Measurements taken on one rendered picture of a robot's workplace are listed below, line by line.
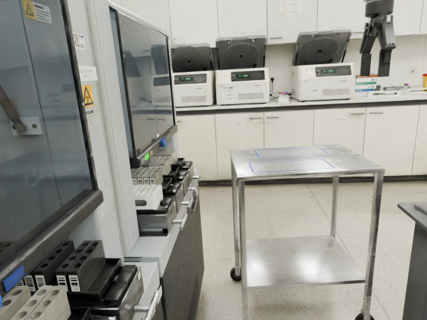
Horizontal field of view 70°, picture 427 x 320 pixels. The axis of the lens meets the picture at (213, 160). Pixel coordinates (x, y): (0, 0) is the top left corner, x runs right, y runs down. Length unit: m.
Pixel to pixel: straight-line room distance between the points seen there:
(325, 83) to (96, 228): 2.89
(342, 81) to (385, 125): 0.64
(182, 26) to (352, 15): 1.76
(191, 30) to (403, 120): 2.37
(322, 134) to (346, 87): 0.52
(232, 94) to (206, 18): 0.87
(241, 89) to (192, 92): 0.51
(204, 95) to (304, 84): 1.02
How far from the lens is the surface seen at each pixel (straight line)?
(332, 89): 3.37
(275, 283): 1.55
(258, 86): 3.24
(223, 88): 3.24
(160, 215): 1.00
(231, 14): 3.56
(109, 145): 0.83
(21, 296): 0.66
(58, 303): 0.63
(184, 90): 3.28
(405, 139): 3.72
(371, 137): 3.56
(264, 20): 3.56
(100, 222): 0.77
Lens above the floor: 1.22
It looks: 16 degrees down
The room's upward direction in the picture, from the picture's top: 3 degrees counter-clockwise
